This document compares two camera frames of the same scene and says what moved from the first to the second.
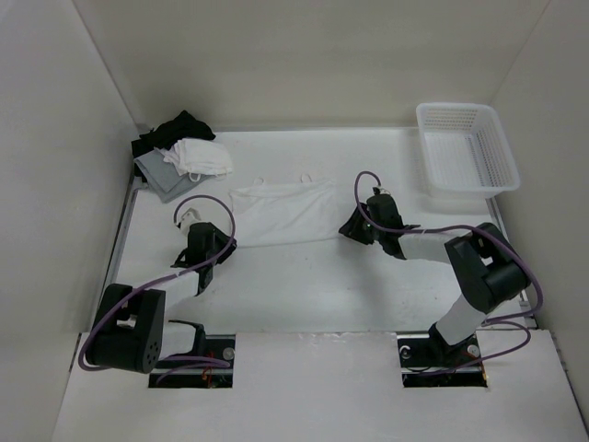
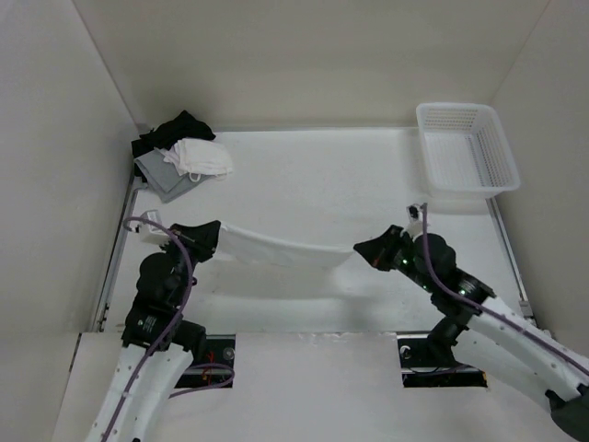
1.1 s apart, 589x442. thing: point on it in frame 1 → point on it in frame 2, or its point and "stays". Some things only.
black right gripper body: x=358 y=230 → x=395 y=251
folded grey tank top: x=164 y=178 stays
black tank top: x=167 y=133 stays
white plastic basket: x=464 y=152 stays
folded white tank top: x=198 y=157 stays
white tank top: x=279 y=214 → x=242 y=245
